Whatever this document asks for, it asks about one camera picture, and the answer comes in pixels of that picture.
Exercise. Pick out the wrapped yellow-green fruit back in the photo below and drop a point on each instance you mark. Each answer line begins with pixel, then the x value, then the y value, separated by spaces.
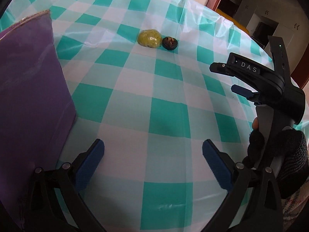
pixel 150 38

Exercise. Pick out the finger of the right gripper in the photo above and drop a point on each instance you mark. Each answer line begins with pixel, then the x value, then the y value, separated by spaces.
pixel 249 95

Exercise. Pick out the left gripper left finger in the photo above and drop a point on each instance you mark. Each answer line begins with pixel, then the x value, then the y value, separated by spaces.
pixel 51 199

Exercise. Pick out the dark mangosteen back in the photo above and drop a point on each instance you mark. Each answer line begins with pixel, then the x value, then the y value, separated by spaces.
pixel 169 43

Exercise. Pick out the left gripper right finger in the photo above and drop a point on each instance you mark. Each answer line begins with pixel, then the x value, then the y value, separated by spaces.
pixel 264 209

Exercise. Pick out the purple cardboard box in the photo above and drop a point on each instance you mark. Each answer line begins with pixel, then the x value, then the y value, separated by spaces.
pixel 37 110

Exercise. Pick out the white cabinet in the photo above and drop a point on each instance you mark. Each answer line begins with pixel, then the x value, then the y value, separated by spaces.
pixel 263 19

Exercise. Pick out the teal white checkered tablecloth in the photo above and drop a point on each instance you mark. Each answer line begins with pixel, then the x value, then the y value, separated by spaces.
pixel 152 108

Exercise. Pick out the yellow sofa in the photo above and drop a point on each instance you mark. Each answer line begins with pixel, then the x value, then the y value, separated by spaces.
pixel 237 24

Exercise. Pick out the right hand in black glove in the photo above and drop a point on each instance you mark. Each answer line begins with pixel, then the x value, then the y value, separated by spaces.
pixel 291 147

